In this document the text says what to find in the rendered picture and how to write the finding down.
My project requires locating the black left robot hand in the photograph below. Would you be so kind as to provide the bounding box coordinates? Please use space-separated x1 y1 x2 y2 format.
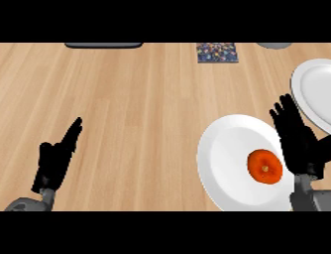
30 116 85 195

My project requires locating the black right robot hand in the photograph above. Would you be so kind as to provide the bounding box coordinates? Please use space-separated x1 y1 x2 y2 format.
268 93 331 181

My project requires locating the orange squash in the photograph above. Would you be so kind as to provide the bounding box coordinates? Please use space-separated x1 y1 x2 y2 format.
247 149 284 186

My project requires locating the large white plate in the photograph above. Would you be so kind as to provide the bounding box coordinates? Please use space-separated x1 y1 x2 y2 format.
197 114 297 212

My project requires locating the grey round object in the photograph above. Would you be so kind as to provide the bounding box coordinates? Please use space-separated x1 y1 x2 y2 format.
255 43 295 51

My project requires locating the multicoloured patterned box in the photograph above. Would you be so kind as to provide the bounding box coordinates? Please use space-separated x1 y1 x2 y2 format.
196 43 241 64

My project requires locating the dark grey flat object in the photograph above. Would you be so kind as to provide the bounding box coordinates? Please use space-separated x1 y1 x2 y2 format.
64 43 145 50

